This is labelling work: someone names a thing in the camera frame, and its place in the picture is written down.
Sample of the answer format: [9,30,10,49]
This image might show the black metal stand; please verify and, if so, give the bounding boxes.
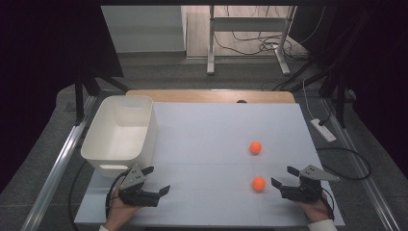
[73,68,131,126]
[320,64,357,129]

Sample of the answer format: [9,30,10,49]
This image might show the white plastic storage bin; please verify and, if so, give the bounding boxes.
[80,94,159,178]

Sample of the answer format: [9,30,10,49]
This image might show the black curtain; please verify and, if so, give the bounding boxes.
[0,0,124,193]
[290,0,408,181]

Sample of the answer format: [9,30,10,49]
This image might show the person's left hand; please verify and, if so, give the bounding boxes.
[105,187,142,231]

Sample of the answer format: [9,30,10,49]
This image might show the white metal desk frame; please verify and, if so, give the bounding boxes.
[206,5,297,76]

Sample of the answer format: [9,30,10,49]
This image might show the looped black floor cable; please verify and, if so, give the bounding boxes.
[316,146,373,181]

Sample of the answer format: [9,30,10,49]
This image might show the white power strip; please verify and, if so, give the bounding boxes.
[309,117,337,143]

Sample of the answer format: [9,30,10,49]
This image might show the black plug cable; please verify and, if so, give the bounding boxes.
[317,64,341,127]

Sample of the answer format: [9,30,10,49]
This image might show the white cabinet panel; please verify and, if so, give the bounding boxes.
[100,5,187,54]

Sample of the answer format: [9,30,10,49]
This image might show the hand-held gripper black cable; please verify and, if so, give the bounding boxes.
[105,171,129,222]
[320,187,336,221]

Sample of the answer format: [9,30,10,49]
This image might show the left hand-held gripper black cable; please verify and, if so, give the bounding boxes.
[105,171,129,222]

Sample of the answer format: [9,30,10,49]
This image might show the white board sheet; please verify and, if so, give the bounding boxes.
[74,101,346,228]

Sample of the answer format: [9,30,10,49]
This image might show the thick black floor cables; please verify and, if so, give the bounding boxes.
[261,59,331,92]

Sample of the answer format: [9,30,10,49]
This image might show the person's right hand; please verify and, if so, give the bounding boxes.
[294,192,333,224]

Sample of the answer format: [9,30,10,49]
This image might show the right hand-held gripper black cable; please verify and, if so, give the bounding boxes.
[320,187,336,221]

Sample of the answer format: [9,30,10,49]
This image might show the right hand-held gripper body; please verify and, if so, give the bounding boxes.
[279,164,341,204]

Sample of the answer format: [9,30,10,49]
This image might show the aluminium rail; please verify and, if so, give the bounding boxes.
[321,97,402,231]
[20,95,97,231]

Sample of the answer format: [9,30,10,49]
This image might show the orange ball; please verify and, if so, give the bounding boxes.
[249,141,263,155]
[251,176,267,193]

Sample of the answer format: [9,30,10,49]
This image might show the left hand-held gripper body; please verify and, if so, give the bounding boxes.
[118,164,161,208]

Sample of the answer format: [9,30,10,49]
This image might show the tangle of black floor cables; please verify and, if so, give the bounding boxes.
[213,5,311,62]

